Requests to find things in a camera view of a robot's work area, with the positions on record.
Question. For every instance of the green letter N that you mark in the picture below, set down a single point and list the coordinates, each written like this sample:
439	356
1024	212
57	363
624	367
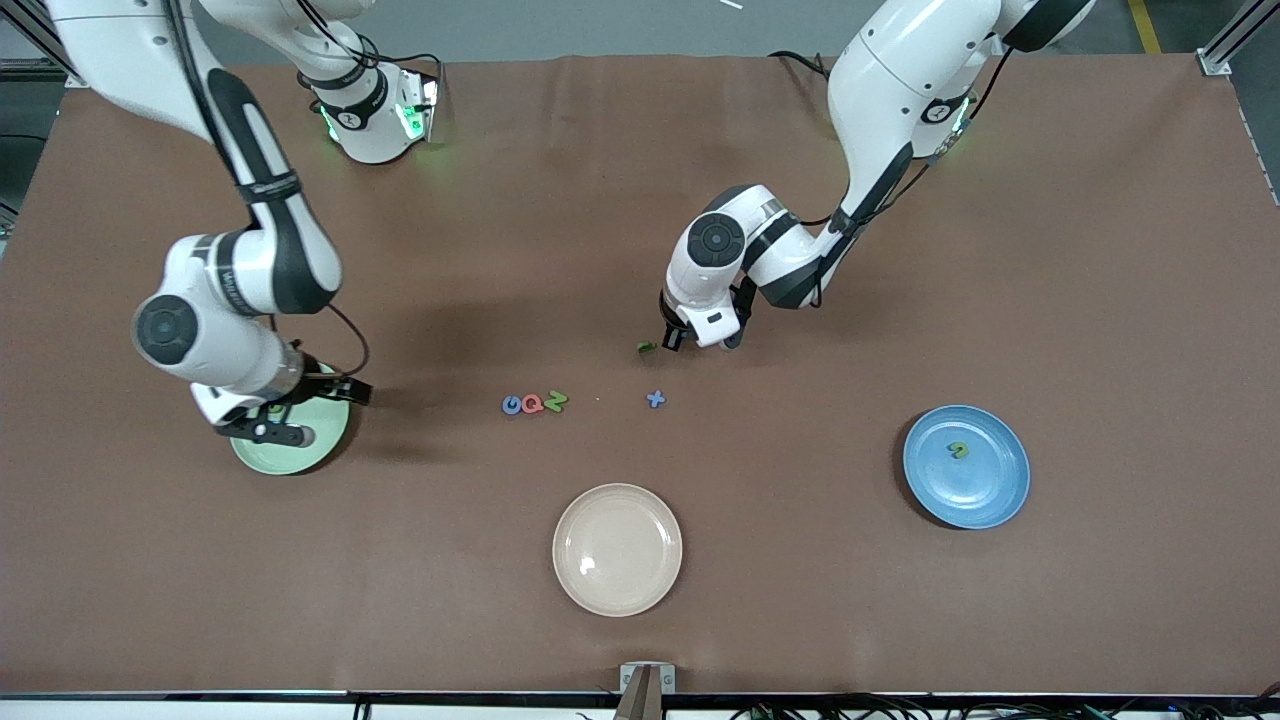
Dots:
556	401
959	451

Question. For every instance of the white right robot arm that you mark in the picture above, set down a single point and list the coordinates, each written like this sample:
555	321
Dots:
215	345

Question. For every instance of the green plate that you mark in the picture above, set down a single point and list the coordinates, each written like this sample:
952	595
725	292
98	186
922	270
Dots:
270	460

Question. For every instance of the blue plate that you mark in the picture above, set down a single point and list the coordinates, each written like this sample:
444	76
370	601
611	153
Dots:
966	490

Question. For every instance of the beige plate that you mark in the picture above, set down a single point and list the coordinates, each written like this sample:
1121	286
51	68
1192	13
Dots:
617	550

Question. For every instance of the brown table mat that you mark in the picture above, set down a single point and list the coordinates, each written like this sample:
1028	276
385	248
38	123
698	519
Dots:
560	200

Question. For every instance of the aluminium frame post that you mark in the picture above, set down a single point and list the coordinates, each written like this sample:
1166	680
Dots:
36	38
1215	62

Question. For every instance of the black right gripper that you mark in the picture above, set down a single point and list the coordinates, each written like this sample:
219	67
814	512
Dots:
322	380

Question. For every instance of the blue letter G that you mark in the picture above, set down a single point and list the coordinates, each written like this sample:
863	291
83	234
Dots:
506	404

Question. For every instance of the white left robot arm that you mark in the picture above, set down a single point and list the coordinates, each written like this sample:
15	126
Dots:
880	90

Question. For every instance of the pink letter Q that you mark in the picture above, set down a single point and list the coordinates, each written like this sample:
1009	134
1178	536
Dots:
526	404

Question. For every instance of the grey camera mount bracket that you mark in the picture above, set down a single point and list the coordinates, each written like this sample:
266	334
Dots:
648	680

